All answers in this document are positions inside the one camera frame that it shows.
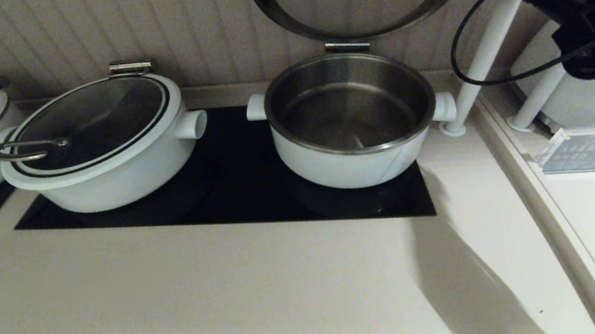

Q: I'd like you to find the round glass lid white rim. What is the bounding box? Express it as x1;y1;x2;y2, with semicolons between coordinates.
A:
249;0;475;51

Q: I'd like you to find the white round pot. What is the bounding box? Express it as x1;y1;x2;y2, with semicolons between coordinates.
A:
242;42;464;198

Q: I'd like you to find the white round pole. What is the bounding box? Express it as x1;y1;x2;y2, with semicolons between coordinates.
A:
502;62;573;135
426;0;536;139

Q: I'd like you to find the white toaster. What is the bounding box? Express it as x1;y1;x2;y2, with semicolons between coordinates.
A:
505;16;595;137

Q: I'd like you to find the clear acrylic sign holder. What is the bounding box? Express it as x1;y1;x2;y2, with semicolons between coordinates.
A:
531;125;595;178

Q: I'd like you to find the black right camera cable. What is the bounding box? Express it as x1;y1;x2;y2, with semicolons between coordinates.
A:
445;0;595;89

